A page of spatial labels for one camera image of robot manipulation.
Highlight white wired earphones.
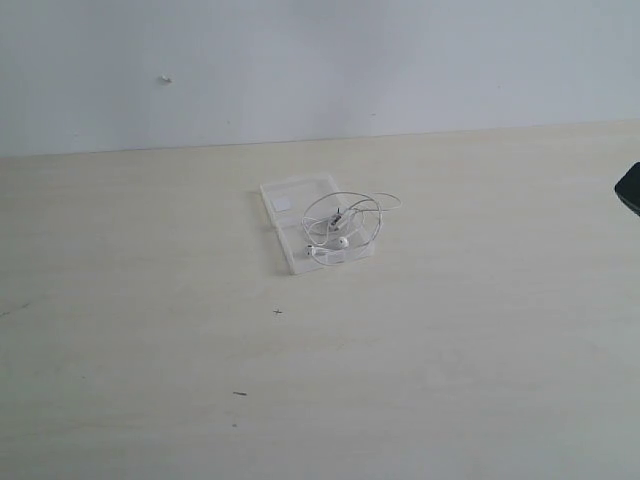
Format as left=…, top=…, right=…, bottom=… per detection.
left=301, top=189, right=404, bottom=268

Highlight clear plastic storage case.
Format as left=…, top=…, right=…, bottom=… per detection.
left=260, top=174, right=384, bottom=275

